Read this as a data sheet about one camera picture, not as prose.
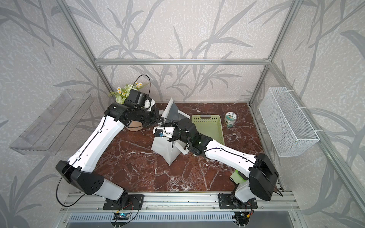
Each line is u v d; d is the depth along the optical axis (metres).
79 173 0.39
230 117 1.02
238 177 0.81
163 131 0.59
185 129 0.53
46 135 0.65
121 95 0.83
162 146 0.81
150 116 0.64
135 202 0.73
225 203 0.73
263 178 0.41
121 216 0.71
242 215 0.75
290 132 0.59
